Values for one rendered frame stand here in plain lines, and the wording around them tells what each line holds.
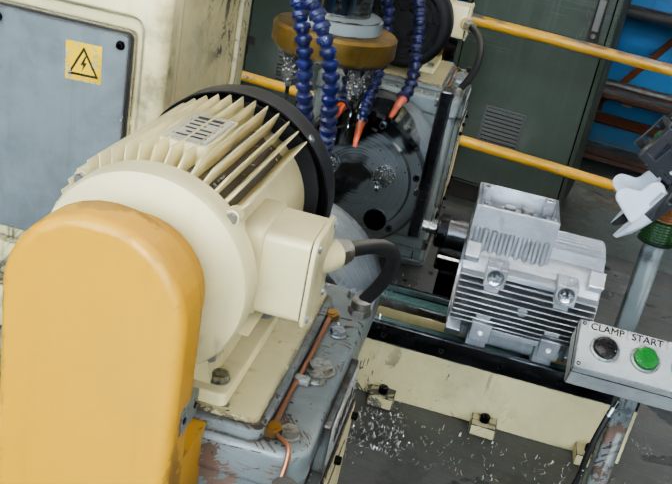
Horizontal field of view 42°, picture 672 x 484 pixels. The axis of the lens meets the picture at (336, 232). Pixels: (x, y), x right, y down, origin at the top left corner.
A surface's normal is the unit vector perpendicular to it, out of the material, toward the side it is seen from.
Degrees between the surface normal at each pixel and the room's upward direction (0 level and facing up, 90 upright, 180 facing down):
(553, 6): 90
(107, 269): 90
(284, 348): 0
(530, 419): 90
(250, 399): 0
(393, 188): 90
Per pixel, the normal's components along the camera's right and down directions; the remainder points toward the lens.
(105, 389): -0.22, 0.36
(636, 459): 0.18, -0.90
